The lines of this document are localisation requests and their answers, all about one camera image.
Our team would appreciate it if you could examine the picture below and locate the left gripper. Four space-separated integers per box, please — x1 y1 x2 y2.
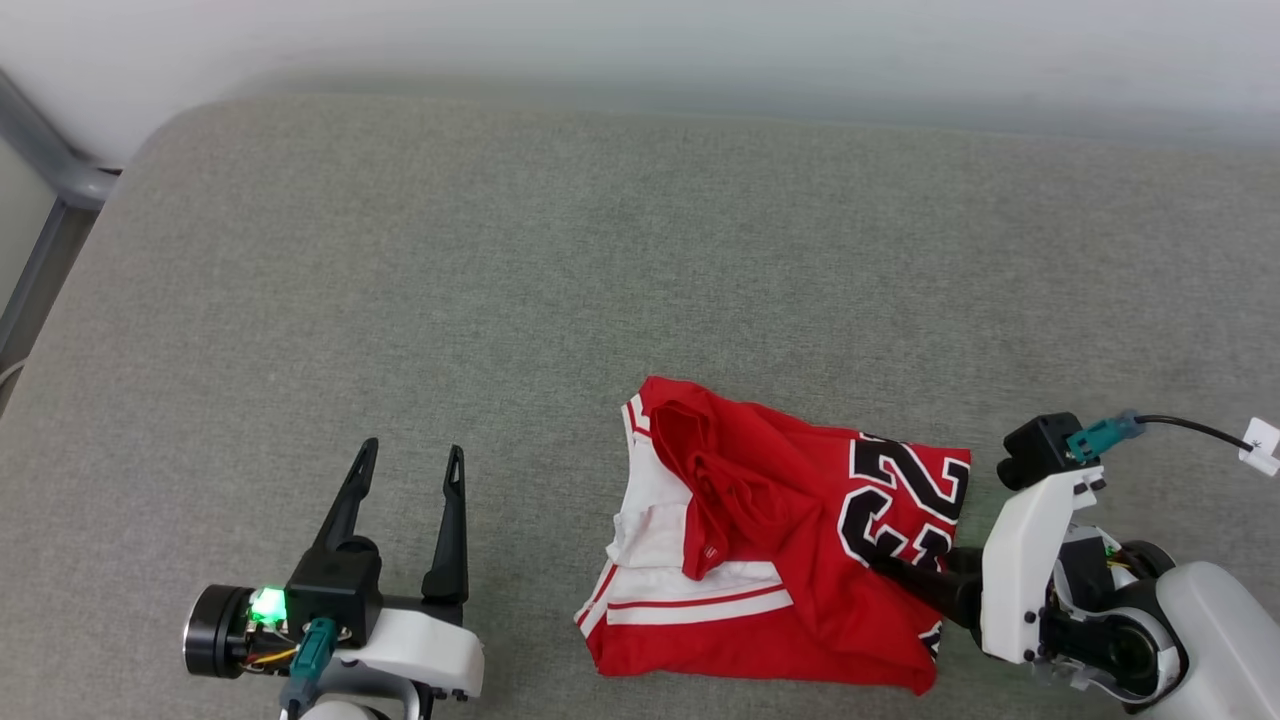
183 437 470 679

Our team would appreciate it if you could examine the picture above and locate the red white basketball jersey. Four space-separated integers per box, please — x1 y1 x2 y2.
574 375 973 697

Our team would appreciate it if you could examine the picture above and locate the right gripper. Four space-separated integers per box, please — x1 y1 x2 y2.
868 525 1179 696

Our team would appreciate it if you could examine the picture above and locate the white cable label tag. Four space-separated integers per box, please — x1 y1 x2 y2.
1237 418 1280 478

